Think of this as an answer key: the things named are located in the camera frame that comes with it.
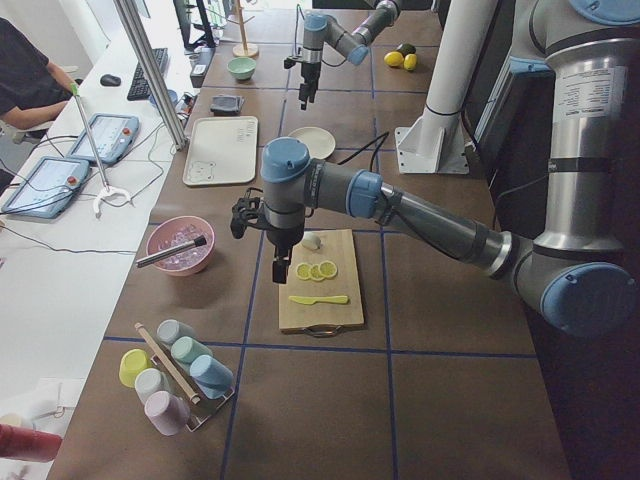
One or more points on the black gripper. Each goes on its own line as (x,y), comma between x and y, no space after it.
(283,239)
(308,76)

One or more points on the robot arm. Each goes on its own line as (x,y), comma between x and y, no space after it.
(322,29)
(570,273)

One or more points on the white bear tray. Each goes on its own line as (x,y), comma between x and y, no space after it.
(222,151)

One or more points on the lemon slice top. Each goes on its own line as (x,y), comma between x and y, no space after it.
(303,271)

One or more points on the lemon slice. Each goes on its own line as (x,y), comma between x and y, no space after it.
(328,269)
(303,271)
(315,273)

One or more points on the lemon slice middle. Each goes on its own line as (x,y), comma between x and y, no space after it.
(315,273)

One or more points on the cream round plate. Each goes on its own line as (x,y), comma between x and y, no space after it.
(320,142)

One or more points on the lemon slice bottom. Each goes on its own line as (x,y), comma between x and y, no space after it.
(328,269)

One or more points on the wooden cutting board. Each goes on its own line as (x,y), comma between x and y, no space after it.
(322,294)

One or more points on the yellow plastic knife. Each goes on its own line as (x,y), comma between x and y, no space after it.
(312,300)

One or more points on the green bowl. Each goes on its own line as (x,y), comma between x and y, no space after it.
(241,68)

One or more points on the wooden mug stand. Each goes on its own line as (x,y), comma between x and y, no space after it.
(244,48)

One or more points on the grey purple folded cloths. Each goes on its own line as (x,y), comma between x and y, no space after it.
(226,105)

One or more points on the yellow lemon upper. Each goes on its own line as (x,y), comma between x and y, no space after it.
(394,59)

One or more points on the yellow lemon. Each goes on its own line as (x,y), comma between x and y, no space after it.
(410,62)
(394,59)

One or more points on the pink bowl with ice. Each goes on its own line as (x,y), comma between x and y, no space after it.
(190,237)

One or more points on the yellow lemon lower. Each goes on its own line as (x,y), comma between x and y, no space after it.
(410,62)

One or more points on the green lime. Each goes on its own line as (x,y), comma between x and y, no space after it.
(406,49)

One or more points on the green cup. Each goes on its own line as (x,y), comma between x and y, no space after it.
(185,350)

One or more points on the grey cup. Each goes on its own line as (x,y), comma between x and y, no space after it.
(170,330)

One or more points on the blue cup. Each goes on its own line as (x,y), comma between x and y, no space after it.
(213,378)

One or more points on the white cup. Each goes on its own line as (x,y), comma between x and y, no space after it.
(150,381)

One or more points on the yellow cup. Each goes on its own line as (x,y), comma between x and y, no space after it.
(132,363)

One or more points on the pink cup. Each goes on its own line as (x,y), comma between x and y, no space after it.
(167,412)

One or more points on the reacher grabber stick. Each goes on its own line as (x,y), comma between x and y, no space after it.
(107,191)

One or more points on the teach pendant far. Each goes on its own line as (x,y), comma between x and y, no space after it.
(113,135)

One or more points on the teach pendant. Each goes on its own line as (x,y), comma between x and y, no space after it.
(49,189)
(113,135)

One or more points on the black computer mouse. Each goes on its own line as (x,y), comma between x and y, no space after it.
(109,80)

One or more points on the teach pendant near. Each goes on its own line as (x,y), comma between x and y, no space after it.
(49,189)

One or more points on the seated person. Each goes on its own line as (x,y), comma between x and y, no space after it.
(34,90)

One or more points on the red bottle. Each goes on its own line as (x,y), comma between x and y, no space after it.
(25,444)

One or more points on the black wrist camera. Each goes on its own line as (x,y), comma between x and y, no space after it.
(292,61)
(248,212)

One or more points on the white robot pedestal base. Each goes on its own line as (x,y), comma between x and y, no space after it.
(434,144)

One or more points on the wire cup rack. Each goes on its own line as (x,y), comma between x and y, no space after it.
(201,408)

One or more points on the aluminium frame post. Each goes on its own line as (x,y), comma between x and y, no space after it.
(136,33)

